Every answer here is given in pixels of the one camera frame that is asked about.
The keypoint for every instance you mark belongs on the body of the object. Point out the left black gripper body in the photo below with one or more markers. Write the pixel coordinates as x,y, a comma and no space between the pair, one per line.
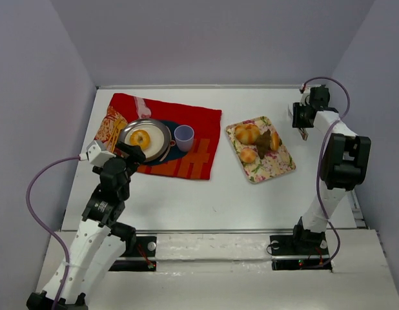
132,153

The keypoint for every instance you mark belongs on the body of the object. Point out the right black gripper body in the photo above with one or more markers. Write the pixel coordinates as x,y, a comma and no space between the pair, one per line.
303,124

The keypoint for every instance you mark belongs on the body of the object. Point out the metal tongs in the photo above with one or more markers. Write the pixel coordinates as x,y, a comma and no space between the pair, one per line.
304,134

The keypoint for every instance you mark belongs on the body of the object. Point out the orange ring donut bread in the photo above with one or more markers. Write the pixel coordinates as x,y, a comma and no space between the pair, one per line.
140,138

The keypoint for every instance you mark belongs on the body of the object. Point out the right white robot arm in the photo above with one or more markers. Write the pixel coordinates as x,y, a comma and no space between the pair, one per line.
342,164

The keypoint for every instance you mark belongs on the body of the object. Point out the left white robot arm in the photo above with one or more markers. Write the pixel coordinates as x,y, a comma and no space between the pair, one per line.
100,239

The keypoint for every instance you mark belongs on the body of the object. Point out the glazed oval bread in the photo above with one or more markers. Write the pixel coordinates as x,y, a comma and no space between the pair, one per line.
275,141

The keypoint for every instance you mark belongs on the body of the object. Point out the large knotted bread roll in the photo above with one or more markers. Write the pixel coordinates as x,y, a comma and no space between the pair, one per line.
247,134

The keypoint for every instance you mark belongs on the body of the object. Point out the round metal plate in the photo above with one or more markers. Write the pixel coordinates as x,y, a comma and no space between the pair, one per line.
160,136

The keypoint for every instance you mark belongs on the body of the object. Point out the dark blue oval mat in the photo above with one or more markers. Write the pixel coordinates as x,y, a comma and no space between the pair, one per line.
172,153

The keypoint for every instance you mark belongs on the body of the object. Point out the red patterned cloth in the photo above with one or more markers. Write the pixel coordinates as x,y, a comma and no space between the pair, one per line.
196,164

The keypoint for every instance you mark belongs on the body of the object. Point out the brown chocolate croissant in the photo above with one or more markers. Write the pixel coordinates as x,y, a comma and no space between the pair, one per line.
263,144

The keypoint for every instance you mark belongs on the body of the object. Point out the lavender plastic cup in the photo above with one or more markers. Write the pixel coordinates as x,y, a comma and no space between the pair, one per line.
184,137

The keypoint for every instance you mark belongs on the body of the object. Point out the floral serving tray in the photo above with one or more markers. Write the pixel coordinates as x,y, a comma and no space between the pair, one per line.
274,164

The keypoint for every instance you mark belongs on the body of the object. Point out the small round bun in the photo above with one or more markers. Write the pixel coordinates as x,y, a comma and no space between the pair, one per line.
248,155

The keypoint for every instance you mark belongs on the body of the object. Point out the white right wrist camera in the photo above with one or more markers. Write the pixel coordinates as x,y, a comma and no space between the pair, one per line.
290,110

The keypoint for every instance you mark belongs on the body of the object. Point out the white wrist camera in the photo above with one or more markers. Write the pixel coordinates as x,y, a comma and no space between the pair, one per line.
290,110
97,153

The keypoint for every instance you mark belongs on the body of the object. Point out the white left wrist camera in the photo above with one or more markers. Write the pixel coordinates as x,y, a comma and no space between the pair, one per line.
97,153

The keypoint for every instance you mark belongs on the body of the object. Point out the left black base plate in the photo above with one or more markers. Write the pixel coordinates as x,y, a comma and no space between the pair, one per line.
139,258

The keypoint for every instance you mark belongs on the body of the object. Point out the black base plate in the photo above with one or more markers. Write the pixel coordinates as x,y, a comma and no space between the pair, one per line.
286,256
139,258

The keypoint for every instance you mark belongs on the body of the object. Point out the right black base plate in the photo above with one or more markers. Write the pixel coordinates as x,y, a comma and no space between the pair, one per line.
286,256

